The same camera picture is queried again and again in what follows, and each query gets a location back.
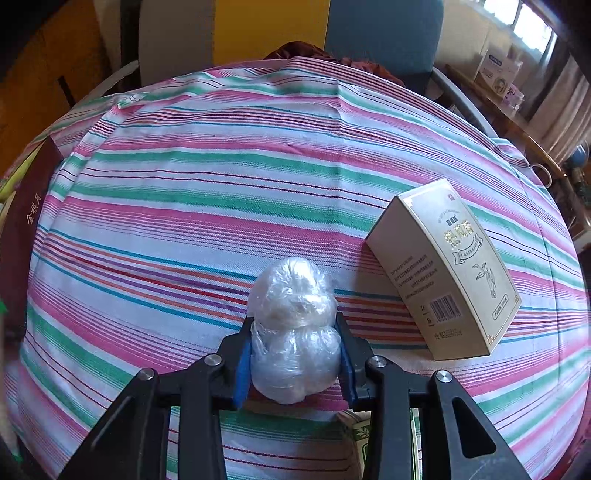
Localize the grey yellow blue chair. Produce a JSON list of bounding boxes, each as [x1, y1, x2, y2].
[[90, 0, 499, 139]]

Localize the clear plastic bundle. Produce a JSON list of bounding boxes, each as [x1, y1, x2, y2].
[[249, 257, 342, 404]]

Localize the window with bars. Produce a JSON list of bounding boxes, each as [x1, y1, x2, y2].
[[480, 0, 561, 61]]

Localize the white cardboard box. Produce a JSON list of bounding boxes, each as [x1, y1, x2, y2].
[[478, 48, 522, 90]]

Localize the wooden wardrobe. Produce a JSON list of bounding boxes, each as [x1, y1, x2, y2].
[[0, 0, 116, 181]]

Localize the small white box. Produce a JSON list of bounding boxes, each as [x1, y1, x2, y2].
[[489, 76, 514, 100]]

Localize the blue item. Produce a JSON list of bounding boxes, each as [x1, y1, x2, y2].
[[570, 143, 591, 171]]

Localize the dark red gold-lined tray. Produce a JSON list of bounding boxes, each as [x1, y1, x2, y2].
[[0, 138, 65, 333]]

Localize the beige curtain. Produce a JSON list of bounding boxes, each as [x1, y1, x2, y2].
[[526, 46, 591, 162]]

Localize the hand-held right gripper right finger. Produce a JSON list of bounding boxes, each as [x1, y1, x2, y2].
[[335, 314, 532, 480]]

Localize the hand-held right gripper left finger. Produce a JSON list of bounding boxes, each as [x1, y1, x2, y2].
[[60, 318, 254, 480]]

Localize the wooden side table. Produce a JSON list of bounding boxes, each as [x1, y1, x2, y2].
[[445, 65, 591, 259]]

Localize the dark red cloth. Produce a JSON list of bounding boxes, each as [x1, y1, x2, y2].
[[264, 41, 407, 88]]

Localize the beige carton box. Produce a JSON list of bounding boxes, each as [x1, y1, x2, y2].
[[365, 178, 522, 361]]

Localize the striped tablecloth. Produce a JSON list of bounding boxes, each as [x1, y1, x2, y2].
[[4, 58, 587, 480]]

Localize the green packet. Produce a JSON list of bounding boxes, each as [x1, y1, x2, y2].
[[337, 407, 423, 480]]

